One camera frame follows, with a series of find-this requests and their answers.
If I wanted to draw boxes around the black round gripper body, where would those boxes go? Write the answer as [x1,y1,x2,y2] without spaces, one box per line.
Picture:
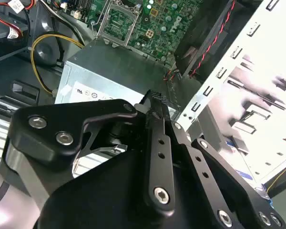
[37,147,215,229]

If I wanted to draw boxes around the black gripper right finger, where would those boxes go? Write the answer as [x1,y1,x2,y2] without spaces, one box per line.
[152,90,286,229]

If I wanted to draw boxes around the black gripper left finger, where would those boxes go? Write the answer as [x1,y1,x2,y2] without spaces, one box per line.
[3,90,177,213]

